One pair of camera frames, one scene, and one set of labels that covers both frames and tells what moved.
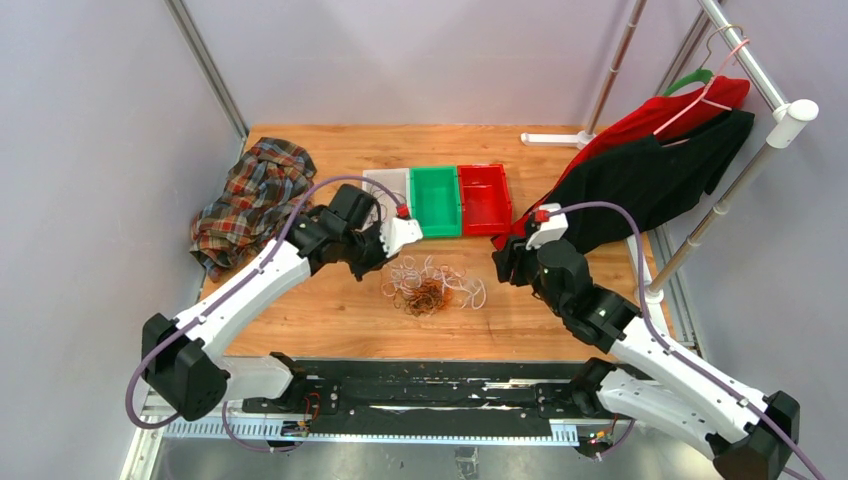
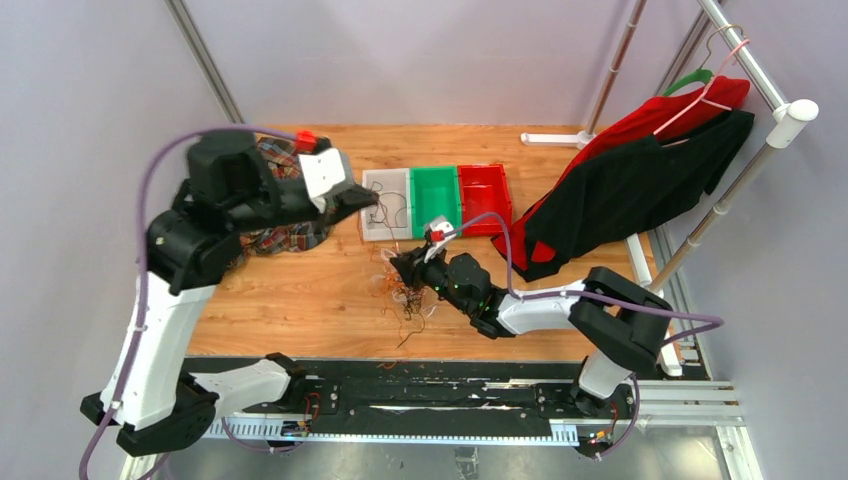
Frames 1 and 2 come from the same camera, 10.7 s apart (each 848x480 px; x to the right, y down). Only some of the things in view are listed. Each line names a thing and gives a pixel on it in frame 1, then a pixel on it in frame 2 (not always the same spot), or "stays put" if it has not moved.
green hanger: [699, 76] stays put
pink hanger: [691, 103] stays put
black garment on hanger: [635, 185] stays put
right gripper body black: [521, 267] -> [433, 274]
